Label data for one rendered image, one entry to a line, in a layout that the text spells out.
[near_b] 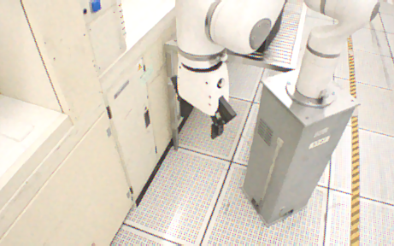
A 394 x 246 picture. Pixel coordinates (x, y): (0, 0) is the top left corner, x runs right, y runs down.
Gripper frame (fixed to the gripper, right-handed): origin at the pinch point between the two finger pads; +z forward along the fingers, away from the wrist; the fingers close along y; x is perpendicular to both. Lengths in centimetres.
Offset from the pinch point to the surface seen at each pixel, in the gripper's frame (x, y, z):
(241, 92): -120, 72, 101
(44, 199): 34, 32, 32
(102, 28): -8, 53, 0
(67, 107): 14.5, 41.7, 13.0
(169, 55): -44, 64, 32
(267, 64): -64, 23, 26
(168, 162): -34, 60, 101
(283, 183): -43, -7, 61
